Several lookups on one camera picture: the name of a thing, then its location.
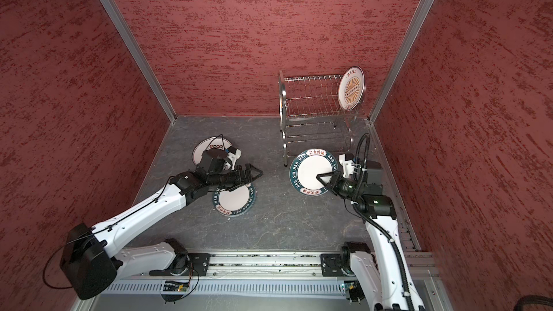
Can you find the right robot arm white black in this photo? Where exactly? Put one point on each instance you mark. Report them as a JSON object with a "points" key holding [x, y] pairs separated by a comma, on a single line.
{"points": [[383, 275]]}

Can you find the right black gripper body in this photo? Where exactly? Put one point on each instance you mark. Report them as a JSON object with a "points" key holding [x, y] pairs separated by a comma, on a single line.
{"points": [[347, 186]]}

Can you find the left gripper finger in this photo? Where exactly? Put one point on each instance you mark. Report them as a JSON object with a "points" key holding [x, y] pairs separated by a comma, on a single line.
{"points": [[239, 185], [251, 172]]}

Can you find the right small circuit board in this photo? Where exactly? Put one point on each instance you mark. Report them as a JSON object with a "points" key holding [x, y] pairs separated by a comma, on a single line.
{"points": [[352, 291]]}

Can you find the right aluminium corner post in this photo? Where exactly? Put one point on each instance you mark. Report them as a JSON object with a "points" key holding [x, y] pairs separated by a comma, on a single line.
{"points": [[422, 10]]}

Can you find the left aluminium corner post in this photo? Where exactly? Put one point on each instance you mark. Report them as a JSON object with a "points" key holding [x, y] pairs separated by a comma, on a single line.
{"points": [[138, 56]]}

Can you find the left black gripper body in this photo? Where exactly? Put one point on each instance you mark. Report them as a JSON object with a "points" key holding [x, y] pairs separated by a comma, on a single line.
{"points": [[227, 178]]}

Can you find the small circuit board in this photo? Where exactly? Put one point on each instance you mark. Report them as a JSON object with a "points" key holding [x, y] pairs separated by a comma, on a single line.
{"points": [[175, 287], [352, 291]]}

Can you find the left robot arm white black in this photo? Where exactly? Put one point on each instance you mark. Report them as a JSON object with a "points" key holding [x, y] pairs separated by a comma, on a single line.
{"points": [[95, 257]]}

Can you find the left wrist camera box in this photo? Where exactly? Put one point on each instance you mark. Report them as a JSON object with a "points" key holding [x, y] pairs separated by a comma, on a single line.
{"points": [[217, 161]]}

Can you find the aluminium corner post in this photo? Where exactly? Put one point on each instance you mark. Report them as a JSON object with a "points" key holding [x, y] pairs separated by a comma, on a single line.
{"points": [[422, 10], [138, 56]]}

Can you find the chrome wire dish rack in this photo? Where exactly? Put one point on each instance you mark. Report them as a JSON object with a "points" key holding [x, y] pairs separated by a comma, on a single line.
{"points": [[312, 115]]}

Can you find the aluminium mounting rail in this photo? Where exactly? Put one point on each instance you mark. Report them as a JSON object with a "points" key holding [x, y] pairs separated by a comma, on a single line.
{"points": [[287, 265]]}

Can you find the patterned plate dark rim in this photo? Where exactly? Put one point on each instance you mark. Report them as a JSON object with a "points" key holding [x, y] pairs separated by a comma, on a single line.
{"points": [[234, 203]]}

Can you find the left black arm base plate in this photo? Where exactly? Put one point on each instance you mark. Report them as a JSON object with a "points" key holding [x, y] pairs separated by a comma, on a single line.
{"points": [[194, 263]]}

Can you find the left small circuit board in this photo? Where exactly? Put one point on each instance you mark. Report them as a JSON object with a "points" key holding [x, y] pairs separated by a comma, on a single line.
{"points": [[175, 287]]}

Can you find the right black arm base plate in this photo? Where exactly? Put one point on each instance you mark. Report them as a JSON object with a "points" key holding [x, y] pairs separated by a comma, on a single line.
{"points": [[335, 264]]}

